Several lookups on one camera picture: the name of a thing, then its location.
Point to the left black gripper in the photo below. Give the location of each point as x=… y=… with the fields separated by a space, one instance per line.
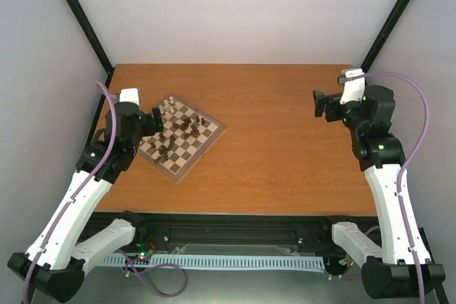
x=151 y=128

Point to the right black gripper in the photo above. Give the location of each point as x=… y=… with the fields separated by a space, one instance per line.
x=321 y=99

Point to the wooden chess board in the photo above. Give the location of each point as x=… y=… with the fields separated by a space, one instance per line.
x=187 y=110

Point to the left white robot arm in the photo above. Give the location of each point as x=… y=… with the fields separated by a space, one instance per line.
x=57 y=262

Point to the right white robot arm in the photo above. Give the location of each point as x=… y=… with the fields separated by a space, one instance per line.
x=400 y=266

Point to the white chess pieces row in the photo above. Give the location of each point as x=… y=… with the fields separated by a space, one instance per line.
x=168 y=106

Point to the dark chess piece cluster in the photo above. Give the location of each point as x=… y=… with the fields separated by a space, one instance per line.
x=179 y=141

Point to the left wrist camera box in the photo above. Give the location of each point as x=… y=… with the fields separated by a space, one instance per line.
x=131 y=95

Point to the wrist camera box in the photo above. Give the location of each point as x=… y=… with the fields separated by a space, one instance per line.
x=353 y=83
x=131 y=95

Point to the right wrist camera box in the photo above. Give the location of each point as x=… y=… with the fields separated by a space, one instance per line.
x=353 y=83

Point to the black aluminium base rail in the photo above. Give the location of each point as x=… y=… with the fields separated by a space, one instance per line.
x=304 y=234

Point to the light blue cable duct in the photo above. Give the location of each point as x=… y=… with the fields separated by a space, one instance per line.
x=235 y=263

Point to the right black frame post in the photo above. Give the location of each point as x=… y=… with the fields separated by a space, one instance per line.
x=387 y=28

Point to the black frame post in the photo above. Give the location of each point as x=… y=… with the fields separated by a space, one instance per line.
x=387 y=28
x=86 y=27

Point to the left black frame post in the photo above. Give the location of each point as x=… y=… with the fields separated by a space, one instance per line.
x=86 y=27

